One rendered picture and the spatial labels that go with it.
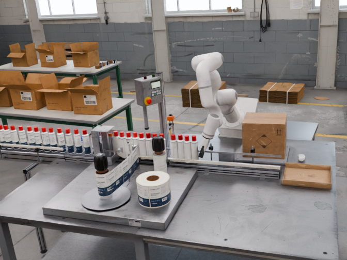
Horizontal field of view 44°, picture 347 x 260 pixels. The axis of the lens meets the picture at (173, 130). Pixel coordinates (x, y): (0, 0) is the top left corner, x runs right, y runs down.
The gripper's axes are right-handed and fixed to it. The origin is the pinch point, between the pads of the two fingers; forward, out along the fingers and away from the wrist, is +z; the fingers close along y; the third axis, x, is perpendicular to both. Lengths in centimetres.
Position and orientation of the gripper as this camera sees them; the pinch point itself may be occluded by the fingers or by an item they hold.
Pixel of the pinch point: (201, 155)
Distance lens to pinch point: 303.1
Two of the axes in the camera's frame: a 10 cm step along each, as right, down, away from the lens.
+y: -3.2, 3.6, -8.8
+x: 9.1, 3.6, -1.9
